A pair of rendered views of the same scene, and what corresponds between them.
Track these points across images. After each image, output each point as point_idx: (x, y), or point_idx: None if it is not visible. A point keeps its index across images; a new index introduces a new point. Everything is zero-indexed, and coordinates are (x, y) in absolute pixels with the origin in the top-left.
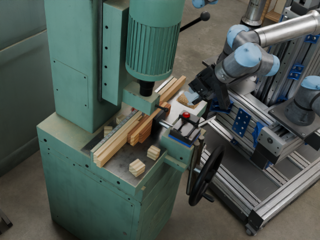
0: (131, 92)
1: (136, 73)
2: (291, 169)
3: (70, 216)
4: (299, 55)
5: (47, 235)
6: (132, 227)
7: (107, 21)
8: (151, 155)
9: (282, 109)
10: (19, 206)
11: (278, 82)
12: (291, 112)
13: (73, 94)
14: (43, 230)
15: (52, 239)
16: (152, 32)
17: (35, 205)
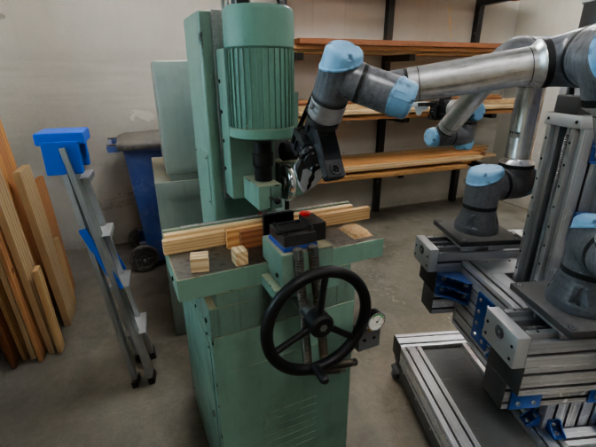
0: (247, 178)
1: (231, 129)
2: None
3: (197, 386)
4: (586, 195)
5: (176, 411)
6: (215, 398)
7: (219, 72)
8: (233, 257)
9: (543, 286)
10: (176, 368)
11: (547, 247)
12: (552, 286)
13: (205, 189)
14: (176, 403)
15: (177, 418)
16: (235, 56)
17: (191, 373)
